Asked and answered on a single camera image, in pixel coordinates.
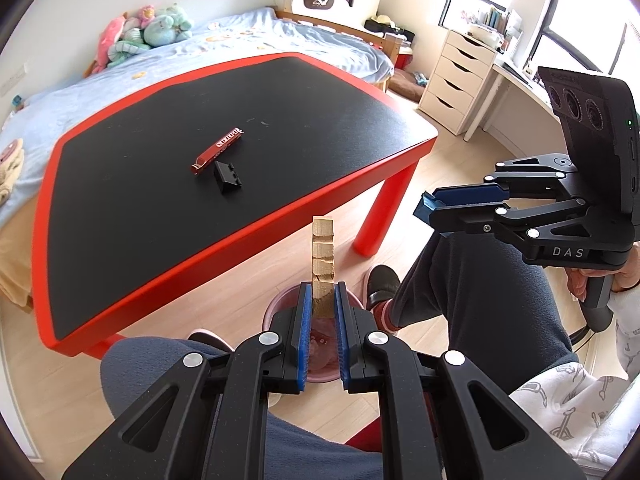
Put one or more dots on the pink plush toy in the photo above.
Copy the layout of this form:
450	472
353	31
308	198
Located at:
111	37

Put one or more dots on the teal plush toy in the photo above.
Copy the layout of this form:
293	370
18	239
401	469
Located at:
167	27

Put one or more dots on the black bag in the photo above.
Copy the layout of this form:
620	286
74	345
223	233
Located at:
387	27

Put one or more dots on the pink folded cloth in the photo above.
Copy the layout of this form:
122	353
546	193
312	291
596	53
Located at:
11	146

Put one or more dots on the notched wooden strip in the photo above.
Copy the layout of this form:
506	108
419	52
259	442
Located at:
322	260

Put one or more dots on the bed with blue sheet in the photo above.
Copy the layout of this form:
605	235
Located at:
75	80

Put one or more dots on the red and black table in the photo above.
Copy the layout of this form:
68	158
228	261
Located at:
150	125

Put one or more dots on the dark slipper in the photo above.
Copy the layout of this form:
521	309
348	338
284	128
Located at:
205	338
382	285

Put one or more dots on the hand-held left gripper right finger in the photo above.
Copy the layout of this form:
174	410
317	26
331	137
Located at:
341	335

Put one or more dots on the red packet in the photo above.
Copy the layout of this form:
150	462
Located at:
217	150

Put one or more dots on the striped green plush toy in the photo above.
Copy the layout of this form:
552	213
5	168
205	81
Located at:
127	47

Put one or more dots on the white desk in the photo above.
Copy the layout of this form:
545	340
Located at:
510	95

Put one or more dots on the small pink flower plush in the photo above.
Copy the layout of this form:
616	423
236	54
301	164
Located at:
145	14

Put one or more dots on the white drawer chest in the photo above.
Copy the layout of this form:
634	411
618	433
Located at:
450	85

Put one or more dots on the black plastic bracket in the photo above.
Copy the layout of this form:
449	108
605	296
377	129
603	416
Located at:
226	179

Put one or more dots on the white printed shirt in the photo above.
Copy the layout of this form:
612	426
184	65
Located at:
565	410

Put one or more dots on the person's right forearm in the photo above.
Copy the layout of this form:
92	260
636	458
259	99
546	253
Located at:
627	330

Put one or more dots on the wooden bed frame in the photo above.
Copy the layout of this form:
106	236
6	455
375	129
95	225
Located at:
345	30

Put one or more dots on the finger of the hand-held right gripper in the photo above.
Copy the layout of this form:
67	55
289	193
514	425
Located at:
465	220
470	194

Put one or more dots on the left dark slipper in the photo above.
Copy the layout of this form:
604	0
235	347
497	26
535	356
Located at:
205	338

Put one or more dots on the pink waste bin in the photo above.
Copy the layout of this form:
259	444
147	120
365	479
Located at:
322	355

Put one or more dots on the right dark slipper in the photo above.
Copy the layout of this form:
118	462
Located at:
382	285

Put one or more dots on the red box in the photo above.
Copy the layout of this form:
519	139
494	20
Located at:
404	57

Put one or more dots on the person's right hand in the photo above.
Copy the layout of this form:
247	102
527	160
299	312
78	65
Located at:
577	285

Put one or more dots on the small blue clock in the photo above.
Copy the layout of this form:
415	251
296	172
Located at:
17	102

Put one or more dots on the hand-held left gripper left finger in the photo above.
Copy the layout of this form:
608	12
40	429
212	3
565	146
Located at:
305	335

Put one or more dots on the person's right leg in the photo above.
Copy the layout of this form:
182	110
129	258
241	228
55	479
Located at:
475	300

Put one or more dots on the row of books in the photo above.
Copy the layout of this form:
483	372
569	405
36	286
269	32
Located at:
492	17

